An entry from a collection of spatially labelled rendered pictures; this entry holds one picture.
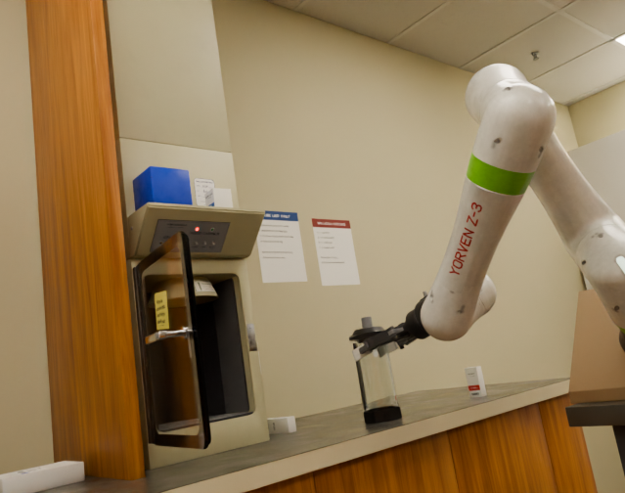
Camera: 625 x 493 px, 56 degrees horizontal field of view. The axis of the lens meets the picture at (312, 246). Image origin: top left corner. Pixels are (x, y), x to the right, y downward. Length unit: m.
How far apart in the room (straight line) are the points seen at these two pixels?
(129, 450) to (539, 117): 0.98
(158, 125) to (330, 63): 1.36
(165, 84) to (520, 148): 0.96
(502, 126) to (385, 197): 1.68
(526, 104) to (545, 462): 1.20
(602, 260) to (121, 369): 0.98
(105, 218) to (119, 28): 0.55
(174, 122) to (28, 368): 0.76
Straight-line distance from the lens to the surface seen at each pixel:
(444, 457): 1.59
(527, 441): 1.90
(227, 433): 1.49
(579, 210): 1.36
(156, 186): 1.38
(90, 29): 1.53
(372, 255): 2.53
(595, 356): 1.47
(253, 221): 1.50
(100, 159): 1.39
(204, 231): 1.44
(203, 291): 1.51
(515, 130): 1.06
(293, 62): 2.63
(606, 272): 1.27
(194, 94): 1.68
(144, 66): 1.64
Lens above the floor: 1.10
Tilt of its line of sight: 11 degrees up
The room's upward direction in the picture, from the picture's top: 9 degrees counter-clockwise
